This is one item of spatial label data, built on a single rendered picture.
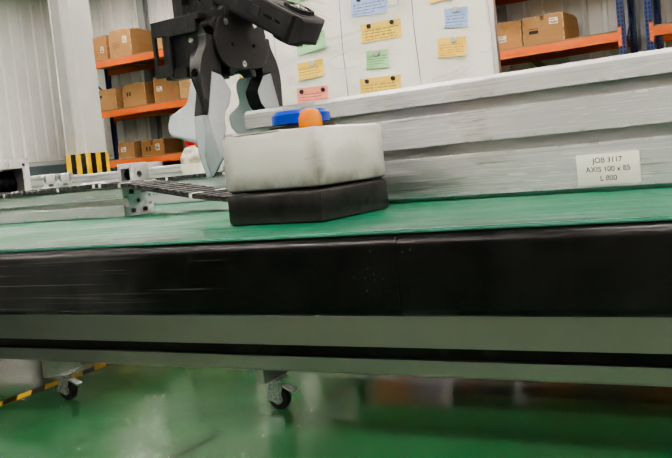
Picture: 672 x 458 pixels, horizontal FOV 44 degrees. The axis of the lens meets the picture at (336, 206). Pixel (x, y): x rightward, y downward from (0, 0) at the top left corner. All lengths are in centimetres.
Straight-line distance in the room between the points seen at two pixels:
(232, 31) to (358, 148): 25
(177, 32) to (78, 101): 826
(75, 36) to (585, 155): 849
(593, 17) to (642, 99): 1088
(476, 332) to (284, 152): 16
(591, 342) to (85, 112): 847
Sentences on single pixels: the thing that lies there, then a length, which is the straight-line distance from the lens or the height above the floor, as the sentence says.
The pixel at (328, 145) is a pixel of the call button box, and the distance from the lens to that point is 52.
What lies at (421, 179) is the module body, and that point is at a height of 80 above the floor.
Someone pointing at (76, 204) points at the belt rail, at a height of 80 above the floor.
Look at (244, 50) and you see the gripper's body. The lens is 77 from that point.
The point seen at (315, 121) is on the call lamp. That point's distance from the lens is 51.
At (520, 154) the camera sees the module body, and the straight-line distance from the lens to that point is 57.
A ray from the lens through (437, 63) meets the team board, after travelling 376.
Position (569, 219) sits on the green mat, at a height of 78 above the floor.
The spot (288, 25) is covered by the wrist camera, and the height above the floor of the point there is 93.
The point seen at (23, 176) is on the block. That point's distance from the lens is 168.
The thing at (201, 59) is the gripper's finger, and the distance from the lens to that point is 73.
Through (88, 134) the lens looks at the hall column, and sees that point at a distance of 884.
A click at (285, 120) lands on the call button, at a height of 85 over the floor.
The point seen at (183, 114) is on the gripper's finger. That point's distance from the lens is 76.
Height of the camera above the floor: 82
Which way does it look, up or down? 4 degrees down
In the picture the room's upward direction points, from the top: 6 degrees counter-clockwise
